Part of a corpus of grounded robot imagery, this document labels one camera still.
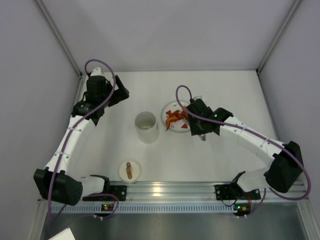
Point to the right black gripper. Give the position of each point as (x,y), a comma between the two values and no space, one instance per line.
(198,120)

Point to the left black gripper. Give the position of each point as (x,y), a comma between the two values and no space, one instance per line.
(119,90)

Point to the brown bacon strip toy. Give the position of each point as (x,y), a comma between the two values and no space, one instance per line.
(185,115)

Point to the metal serving tongs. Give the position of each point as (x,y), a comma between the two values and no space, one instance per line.
(202,136)

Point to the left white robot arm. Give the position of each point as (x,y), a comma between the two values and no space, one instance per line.
(54,181)

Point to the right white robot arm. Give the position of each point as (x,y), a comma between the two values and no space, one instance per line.
(283,161)

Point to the white cylindrical lunch container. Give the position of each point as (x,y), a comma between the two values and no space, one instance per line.
(146,118)

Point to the red pepper piece toy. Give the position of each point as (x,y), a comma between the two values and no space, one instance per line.
(168,111)

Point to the white paper sheet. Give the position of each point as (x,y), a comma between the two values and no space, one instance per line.
(66,234)

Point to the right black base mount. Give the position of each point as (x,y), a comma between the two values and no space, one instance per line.
(225,192)

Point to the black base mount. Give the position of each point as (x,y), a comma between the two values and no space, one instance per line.
(225,192)
(117,192)

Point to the white lid with wooden handle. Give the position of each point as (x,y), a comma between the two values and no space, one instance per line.
(129,172)

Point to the aluminium mounting rail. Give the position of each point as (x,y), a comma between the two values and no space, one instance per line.
(152,192)

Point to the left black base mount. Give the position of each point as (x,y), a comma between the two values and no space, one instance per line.
(117,192)

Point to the slotted grey cable duct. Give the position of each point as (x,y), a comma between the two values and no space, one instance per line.
(149,208)

